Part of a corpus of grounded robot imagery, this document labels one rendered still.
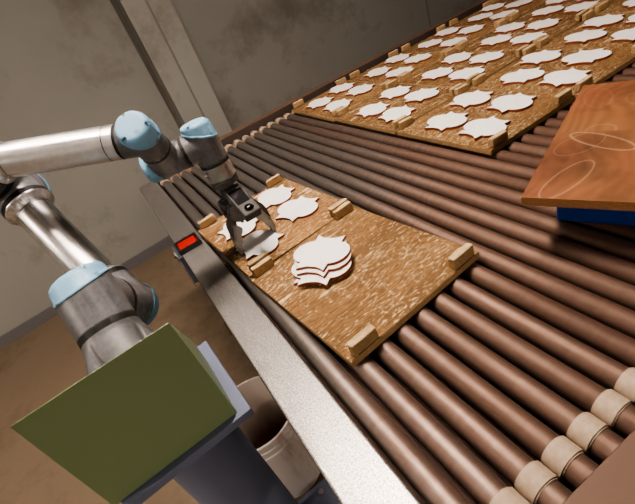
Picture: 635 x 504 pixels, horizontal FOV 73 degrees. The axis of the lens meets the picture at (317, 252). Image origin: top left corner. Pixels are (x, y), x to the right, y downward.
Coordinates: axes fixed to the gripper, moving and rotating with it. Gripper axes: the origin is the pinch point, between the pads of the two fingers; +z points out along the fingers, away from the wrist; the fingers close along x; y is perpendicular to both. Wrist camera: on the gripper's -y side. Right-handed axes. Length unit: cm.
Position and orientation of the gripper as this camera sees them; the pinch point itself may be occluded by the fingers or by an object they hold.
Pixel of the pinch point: (259, 242)
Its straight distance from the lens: 118.4
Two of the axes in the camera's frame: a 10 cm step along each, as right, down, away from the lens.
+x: -7.7, 5.5, -3.1
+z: 3.5, 7.8, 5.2
